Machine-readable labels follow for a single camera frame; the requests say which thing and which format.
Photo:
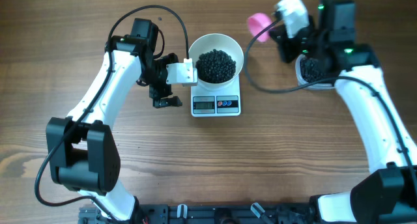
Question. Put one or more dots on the pink scoop with blue handle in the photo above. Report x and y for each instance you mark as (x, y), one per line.
(257, 22)

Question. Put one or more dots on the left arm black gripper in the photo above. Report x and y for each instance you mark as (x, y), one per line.
(156, 94)

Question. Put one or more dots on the white bowl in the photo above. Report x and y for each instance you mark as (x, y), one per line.
(218, 41)

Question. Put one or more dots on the clear plastic container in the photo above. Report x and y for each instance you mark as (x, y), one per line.
(302, 81)

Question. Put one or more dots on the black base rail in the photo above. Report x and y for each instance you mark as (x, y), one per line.
(255, 213)

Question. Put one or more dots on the arm white wrist camera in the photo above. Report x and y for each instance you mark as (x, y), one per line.
(294, 15)
(182, 73)

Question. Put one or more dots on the left arm white wrist camera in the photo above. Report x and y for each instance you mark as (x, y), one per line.
(182, 73)

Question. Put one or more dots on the white digital kitchen scale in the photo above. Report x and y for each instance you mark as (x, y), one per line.
(216, 100)

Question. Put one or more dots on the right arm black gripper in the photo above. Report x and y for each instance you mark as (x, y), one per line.
(283, 42)

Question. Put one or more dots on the black beans in bowl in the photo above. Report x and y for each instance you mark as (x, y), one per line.
(215, 66)

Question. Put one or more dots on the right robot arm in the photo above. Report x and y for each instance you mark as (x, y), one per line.
(388, 194)

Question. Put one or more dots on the right arm white wrist camera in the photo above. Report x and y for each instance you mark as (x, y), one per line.
(294, 15)

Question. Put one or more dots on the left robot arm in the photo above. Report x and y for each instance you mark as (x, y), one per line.
(82, 153)

